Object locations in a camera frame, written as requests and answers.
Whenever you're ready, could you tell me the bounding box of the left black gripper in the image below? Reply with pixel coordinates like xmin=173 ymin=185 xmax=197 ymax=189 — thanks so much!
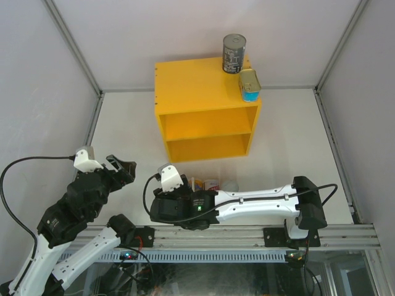
xmin=80 ymin=154 xmax=136 ymax=218

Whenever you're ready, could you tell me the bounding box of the gold rectangular tin blue label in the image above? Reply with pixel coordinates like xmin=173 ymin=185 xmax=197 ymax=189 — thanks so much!
xmin=239 ymin=68 xmax=261 ymax=102

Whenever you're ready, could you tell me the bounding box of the black cylindrical can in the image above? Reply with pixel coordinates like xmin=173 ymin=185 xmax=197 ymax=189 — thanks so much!
xmin=222 ymin=33 xmax=246 ymax=74

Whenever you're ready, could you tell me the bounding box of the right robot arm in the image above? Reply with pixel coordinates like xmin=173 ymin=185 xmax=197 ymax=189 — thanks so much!
xmin=145 ymin=176 xmax=328 ymax=246

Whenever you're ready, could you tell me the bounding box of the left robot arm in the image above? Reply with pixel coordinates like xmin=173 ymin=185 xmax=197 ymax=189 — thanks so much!
xmin=1 ymin=155 xmax=137 ymax=295

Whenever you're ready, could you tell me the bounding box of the orange can with spoon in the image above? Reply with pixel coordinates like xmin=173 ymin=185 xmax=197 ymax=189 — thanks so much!
xmin=195 ymin=178 xmax=204 ymax=192

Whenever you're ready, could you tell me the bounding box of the red white labelled can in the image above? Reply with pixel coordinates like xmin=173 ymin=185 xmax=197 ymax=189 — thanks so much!
xmin=203 ymin=179 xmax=220 ymax=191

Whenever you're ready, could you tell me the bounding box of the white lidded pink can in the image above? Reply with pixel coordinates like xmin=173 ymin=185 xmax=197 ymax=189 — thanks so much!
xmin=221 ymin=180 xmax=239 ymax=192

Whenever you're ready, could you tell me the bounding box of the yellow wooden shelf cabinet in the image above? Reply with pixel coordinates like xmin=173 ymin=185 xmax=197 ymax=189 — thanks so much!
xmin=154 ymin=57 xmax=262 ymax=163

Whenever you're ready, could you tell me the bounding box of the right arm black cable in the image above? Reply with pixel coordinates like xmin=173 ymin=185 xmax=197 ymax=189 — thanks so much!
xmin=143 ymin=174 xmax=339 ymax=224

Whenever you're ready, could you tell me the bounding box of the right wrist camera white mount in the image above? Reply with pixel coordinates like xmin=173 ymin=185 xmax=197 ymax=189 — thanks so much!
xmin=158 ymin=163 xmax=183 ymax=193

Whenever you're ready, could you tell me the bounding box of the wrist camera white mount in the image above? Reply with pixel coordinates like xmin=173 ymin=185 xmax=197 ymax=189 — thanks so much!
xmin=73 ymin=146 xmax=103 ymax=173
xmin=158 ymin=163 xmax=183 ymax=193

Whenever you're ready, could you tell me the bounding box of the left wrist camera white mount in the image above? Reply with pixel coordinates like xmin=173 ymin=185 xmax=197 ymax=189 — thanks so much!
xmin=73 ymin=146 xmax=103 ymax=173

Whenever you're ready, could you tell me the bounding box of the left camera black cable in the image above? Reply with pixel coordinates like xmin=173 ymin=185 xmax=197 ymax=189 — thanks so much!
xmin=0 ymin=155 xmax=77 ymax=257

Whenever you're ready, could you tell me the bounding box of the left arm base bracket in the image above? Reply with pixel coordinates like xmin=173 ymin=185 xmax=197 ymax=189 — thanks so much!
xmin=120 ymin=226 xmax=155 ymax=250

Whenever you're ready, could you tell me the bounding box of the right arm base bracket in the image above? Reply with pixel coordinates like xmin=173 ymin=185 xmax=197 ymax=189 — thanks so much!
xmin=263 ymin=228 xmax=321 ymax=250

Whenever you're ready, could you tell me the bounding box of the grey slotted cable duct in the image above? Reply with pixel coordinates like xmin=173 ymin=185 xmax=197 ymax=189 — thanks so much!
xmin=95 ymin=250 xmax=286 ymax=263

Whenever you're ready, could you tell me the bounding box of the aluminium mounting rail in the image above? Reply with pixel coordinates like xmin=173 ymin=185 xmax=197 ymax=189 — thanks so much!
xmin=77 ymin=224 xmax=381 ymax=249

